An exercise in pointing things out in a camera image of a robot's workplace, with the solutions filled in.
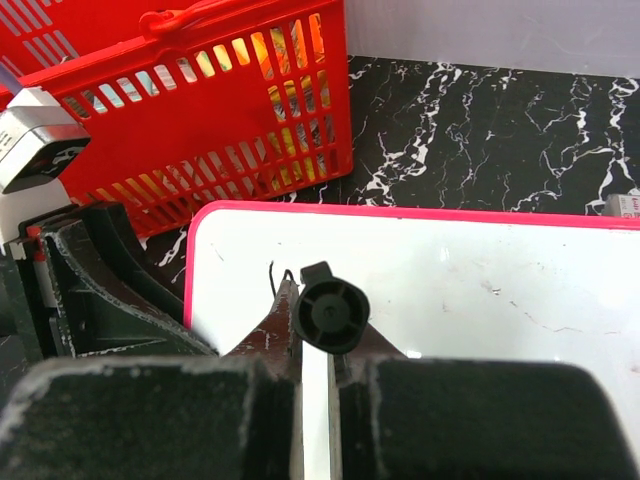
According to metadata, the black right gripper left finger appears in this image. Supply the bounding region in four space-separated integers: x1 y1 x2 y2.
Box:
1 278 304 479

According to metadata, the black whiteboard marker pen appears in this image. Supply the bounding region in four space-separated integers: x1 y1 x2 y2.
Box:
292 262 370 355

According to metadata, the white eraser block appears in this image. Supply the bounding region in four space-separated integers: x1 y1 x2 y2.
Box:
603 189 640 218

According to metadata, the red plastic shopping basket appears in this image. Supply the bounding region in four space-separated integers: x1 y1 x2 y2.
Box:
1 1 353 236

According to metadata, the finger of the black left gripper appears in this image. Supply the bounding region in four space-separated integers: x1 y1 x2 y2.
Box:
42 202 216 358

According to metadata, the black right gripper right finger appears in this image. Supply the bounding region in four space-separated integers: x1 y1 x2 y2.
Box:
329 327 639 479

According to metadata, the pink framed whiteboard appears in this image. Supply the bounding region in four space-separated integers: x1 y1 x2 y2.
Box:
184 201 639 479

